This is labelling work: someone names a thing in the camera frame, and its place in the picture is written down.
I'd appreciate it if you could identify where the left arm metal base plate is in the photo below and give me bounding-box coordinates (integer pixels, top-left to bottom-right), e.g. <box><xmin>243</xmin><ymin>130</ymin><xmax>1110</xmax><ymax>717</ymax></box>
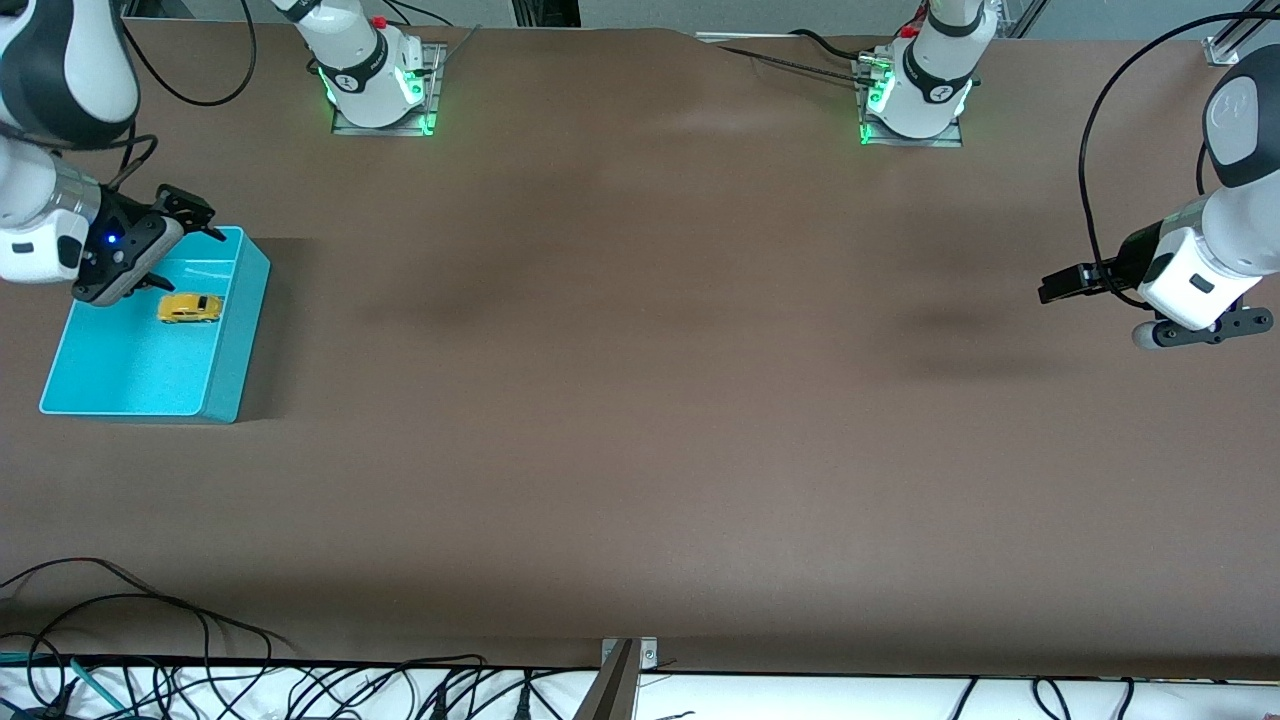
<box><xmin>860</xmin><ymin>55</ymin><xmax>964</xmax><ymax>149</ymax></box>

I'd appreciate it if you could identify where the black looped cable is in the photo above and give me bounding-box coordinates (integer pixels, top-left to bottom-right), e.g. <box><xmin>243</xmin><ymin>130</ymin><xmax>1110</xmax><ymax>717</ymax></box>
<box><xmin>0</xmin><ymin>594</ymin><xmax>276</xmax><ymax>720</ymax></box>
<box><xmin>0</xmin><ymin>556</ymin><xmax>296</xmax><ymax>661</ymax></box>

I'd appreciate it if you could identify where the teal plastic storage bin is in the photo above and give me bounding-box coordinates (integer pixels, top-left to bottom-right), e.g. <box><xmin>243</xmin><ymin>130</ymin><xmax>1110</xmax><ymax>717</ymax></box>
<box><xmin>39</xmin><ymin>226</ymin><xmax>272</xmax><ymax>425</ymax></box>

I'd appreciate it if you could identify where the yellow beetle toy car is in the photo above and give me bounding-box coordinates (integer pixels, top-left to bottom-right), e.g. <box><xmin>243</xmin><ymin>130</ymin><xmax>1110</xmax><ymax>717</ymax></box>
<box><xmin>157</xmin><ymin>292</ymin><xmax>224</xmax><ymax>325</ymax></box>

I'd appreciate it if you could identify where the right arm long black cable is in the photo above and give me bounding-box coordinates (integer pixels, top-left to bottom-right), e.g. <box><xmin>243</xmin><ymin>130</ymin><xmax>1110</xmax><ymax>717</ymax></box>
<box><xmin>118</xmin><ymin>0</ymin><xmax>258</xmax><ymax>107</ymax></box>

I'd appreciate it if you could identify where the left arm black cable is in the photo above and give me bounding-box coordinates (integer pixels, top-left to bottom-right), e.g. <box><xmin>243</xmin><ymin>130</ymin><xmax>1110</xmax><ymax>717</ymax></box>
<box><xmin>1078</xmin><ymin>10</ymin><xmax>1280</xmax><ymax>311</ymax></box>

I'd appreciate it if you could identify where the thick black base cable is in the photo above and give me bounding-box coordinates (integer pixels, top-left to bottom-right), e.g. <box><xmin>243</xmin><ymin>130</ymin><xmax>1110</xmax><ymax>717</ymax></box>
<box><xmin>790</xmin><ymin>28</ymin><xmax>886</xmax><ymax>61</ymax></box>

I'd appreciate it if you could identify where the dark metal bar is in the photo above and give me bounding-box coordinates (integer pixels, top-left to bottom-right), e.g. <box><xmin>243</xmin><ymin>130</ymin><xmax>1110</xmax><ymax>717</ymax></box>
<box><xmin>572</xmin><ymin>640</ymin><xmax>641</xmax><ymax>720</ymax></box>

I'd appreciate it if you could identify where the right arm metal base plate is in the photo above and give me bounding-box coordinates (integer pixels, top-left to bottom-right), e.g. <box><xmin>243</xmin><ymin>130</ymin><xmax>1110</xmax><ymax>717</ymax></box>
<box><xmin>332</xmin><ymin>42</ymin><xmax>446</xmax><ymax>137</ymax></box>

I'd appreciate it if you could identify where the silver metal bracket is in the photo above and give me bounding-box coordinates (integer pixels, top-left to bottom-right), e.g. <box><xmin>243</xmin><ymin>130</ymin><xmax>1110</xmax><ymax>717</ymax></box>
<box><xmin>600</xmin><ymin>637</ymin><xmax>659</xmax><ymax>671</ymax></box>

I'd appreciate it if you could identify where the aluminium frame profile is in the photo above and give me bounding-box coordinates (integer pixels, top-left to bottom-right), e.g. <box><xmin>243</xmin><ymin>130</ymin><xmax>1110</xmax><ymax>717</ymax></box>
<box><xmin>1000</xmin><ymin>0</ymin><xmax>1049</xmax><ymax>39</ymax></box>
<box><xmin>1205</xmin><ymin>0</ymin><xmax>1280</xmax><ymax>69</ymax></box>

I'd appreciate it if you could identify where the right gripper short black cable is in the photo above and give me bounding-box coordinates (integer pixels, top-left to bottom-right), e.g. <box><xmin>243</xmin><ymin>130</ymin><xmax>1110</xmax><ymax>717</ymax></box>
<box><xmin>105</xmin><ymin>120</ymin><xmax>161</xmax><ymax>193</ymax></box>

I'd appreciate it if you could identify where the white lower shelf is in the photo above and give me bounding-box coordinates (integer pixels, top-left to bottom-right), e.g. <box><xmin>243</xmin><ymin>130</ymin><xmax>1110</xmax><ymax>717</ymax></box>
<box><xmin>0</xmin><ymin>655</ymin><xmax>1280</xmax><ymax>720</ymax></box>

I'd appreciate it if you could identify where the thin black base cable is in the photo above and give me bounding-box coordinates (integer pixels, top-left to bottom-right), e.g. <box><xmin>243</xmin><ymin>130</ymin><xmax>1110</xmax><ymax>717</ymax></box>
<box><xmin>715</xmin><ymin>45</ymin><xmax>881</xmax><ymax>86</ymax></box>

